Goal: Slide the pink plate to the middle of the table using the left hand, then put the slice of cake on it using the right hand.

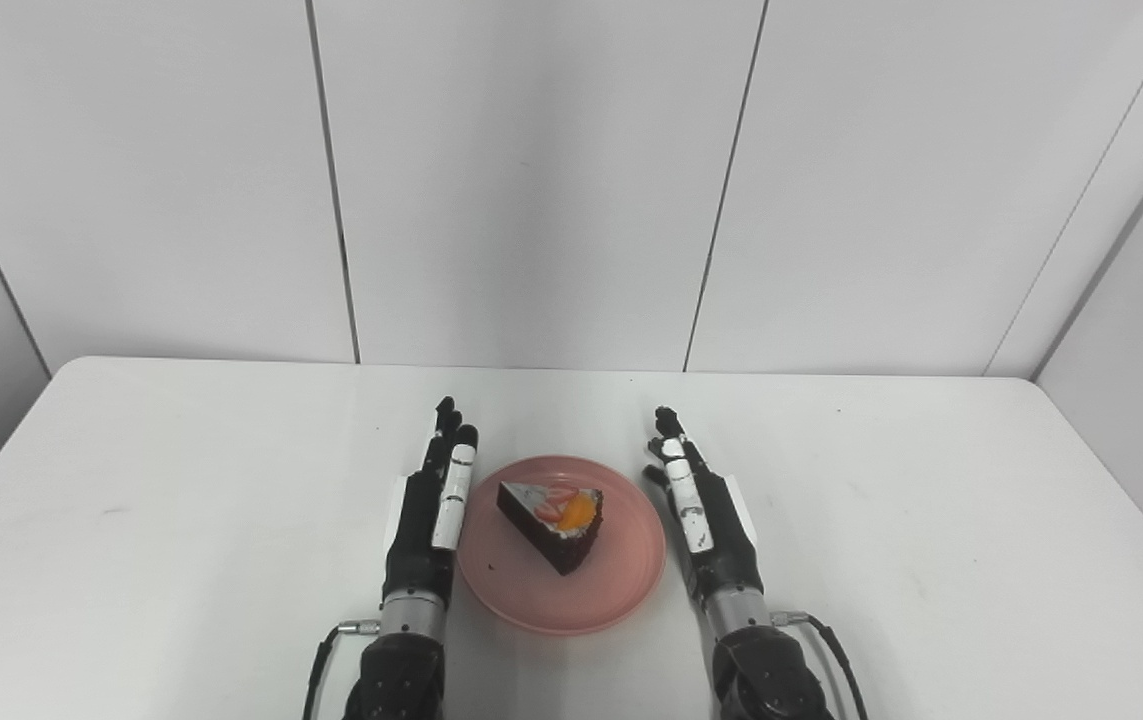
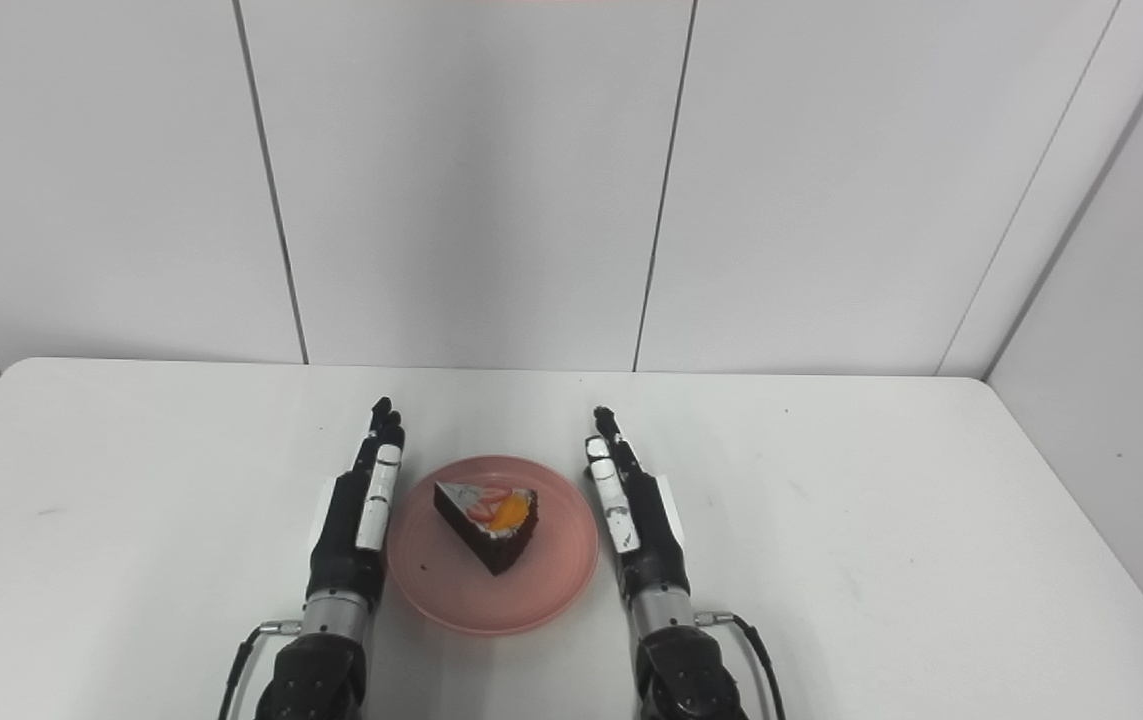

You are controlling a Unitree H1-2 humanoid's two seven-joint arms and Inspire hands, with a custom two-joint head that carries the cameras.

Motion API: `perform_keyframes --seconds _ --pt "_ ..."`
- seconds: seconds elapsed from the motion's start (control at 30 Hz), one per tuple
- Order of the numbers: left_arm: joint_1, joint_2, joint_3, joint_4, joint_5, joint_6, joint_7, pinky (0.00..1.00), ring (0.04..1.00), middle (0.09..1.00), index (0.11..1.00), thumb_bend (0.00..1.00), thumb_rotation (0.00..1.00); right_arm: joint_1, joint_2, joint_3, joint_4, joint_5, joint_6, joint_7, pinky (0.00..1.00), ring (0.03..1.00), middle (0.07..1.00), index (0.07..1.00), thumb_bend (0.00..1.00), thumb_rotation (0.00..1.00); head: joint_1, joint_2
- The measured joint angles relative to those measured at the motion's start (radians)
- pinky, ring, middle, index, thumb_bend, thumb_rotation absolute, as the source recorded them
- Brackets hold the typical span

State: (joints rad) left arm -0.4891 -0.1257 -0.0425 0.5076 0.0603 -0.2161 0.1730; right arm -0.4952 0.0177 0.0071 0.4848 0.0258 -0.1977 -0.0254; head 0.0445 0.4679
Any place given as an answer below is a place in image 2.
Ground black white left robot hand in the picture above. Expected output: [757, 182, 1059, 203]
[307, 397, 406, 606]

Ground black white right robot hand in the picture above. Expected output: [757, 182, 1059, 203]
[585, 405, 692, 601]

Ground pink round plate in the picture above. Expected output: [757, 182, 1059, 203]
[387, 456, 600, 636]

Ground chocolate cake slice with fruit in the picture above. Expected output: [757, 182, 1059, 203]
[433, 481, 539, 576]

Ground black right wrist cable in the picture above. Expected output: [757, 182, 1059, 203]
[696, 611, 787, 720]

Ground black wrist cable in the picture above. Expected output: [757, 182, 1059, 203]
[696, 611, 787, 720]
[218, 620, 304, 720]

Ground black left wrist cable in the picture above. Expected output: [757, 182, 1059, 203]
[218, 620, 304, 720]

